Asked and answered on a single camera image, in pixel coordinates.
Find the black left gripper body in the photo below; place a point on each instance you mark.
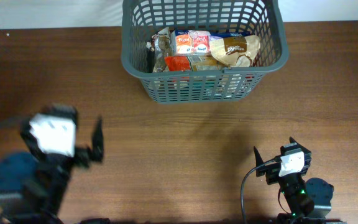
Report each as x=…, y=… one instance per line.
x=81, y=154

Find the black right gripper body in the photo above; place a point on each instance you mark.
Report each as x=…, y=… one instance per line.
x=272, y=176

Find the orange pasta packet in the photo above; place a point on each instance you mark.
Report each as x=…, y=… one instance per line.
x=193, y=63

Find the pink white tissue pack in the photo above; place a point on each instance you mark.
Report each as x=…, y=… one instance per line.
x=197, y=42

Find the grey plastic lattice basket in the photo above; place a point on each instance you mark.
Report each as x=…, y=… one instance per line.
x=142, y=19

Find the beige snack bag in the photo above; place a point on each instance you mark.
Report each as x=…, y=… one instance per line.
x=235, y=51

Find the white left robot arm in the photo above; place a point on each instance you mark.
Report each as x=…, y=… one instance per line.
x=33, y=183

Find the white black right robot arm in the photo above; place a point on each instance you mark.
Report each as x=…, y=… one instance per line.
x=309, y=201

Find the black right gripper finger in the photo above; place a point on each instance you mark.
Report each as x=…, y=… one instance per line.
x=293, y=142
x=260, y=164

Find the beige cookie bag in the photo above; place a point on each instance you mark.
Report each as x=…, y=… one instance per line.
x=159, y=47

